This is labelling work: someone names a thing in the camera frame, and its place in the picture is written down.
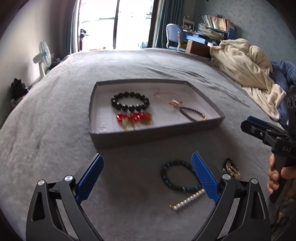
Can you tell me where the red bead gold bracelet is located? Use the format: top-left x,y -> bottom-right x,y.
116,111 -> 153,132

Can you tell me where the black bag on floor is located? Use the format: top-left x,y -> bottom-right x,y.
11,78 -> 29,100

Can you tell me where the white pearl hair clip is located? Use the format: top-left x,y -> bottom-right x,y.
169,189 -> 205,211

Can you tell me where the dark curtain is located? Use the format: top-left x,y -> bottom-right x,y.
147,0 -> 185,48

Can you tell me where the right hand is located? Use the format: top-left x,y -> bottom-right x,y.
267,154 -> 296,200

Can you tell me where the blue chair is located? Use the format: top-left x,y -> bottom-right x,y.
166,24 -> 186,52

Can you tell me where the black camera box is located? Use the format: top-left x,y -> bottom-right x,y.
287,86 -> 296,139

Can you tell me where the blue black bead bracelet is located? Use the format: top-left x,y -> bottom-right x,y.
161,159 -> 204,193

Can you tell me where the pink string bracelet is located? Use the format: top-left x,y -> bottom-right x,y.
153,89 -> 183,108

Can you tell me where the brown wooden cabinet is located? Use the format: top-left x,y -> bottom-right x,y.
186,40 -> 211,59

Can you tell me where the cream blanket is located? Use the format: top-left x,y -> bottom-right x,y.
210,38 -> 286,121

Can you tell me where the dark garnet bead bracelet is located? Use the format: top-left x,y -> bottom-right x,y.
179,105 -> 208,122

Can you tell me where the blue desk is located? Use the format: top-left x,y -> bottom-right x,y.
184,28 -> 237,45

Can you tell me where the blue blanket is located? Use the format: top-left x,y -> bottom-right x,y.
269,60 -> 295,130

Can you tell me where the grey cardboard tray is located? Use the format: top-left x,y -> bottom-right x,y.
89,79 -> 225,149

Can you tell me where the white standing fan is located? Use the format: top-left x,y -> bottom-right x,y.
33,41 -> 52,78

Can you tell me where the grey bed cover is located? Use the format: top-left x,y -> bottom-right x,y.
1,49 -> 271,240

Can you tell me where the stack of books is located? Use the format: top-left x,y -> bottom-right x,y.
197,15 -> 237,41

